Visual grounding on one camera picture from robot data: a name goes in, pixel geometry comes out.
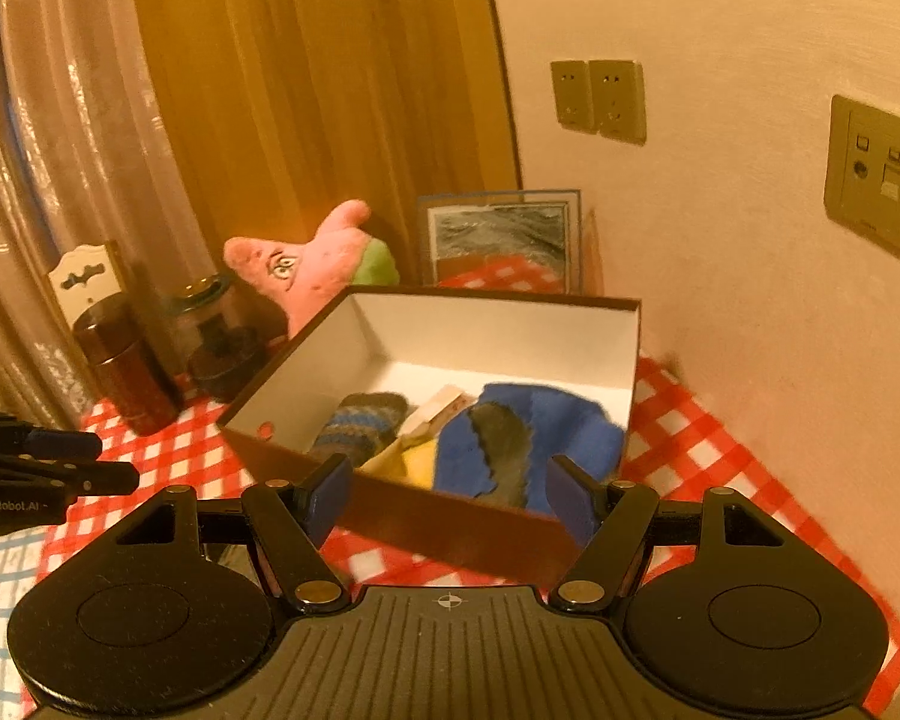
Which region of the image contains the pink starfish plush toy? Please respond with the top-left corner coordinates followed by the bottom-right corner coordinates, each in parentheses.
top-left (223, 199), bottom-right (400, 338)

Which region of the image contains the glass jar with lid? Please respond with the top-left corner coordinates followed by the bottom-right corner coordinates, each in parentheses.
top-left (166, 276), bottom-right (263, 402)

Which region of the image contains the sheer curtain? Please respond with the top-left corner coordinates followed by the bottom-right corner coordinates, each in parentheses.
top-left (0, 0), bottom-right (218, 428)

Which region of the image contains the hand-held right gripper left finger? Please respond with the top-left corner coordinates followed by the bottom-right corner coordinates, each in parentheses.
top-left (112, 456), bottom-right (355, 612)

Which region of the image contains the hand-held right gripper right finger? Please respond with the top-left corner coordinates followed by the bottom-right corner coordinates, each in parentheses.
top-left (546, 456), bottom-right (788, 612)

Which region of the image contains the framed picture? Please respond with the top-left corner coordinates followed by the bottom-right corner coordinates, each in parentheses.
top-left (416, 189), bottom-right (584, 295)

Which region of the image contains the dark brown canister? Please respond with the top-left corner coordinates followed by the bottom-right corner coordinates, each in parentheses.
top-left (71, 292), bottom-right (182, 436)

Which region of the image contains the white wooden box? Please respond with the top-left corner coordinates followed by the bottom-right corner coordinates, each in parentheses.
top-left (47, 241), bottom-right (132, 335)

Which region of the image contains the beige data socket panel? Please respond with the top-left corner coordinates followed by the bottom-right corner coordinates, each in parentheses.
top-left (823, 94), bottom-right (900, 265)

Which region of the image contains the brown cardboard box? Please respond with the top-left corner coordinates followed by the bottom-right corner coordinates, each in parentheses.
top-left (217, 285), bottom-right (644, 590)

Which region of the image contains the green and yellow sponge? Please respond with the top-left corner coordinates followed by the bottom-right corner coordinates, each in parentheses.
top-left (360, 435), bottom-right (440, 492)

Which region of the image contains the beige wall socket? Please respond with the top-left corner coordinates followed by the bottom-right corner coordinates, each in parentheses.
top-left (589, 58), bottom-right (647, 143)
top-left (550, 60), bottom-right (593, 132)

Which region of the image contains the beige cardboard piece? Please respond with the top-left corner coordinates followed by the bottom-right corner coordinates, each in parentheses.
top-left (397, 384), bottom-right (475, 442)

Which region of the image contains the grey blue striped sock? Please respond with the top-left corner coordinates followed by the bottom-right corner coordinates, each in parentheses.
top-left (305, 391), bottom-right (410, 475)

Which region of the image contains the blue cloth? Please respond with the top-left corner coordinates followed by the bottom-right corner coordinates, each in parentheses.
top-left (433, 382), bottom-right (625, 518)

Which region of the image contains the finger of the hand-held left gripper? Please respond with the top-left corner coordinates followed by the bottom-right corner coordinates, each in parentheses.
top-left (0, 411), bottom-right (103, 460)
top-left (0, 447), bottom-right (140, 497)

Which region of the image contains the brown curtain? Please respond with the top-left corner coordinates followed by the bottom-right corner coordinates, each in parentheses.
top-left (124, 0), bottom-right (522, 293)

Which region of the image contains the white checkered cloth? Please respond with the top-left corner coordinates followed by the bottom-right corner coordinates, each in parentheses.
top-left (0, 525), bottom-right (53, 720)

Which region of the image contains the red checkered tablecloth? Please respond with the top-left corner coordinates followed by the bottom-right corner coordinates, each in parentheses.
top-left (37, 251), bottom-right (900, 713)

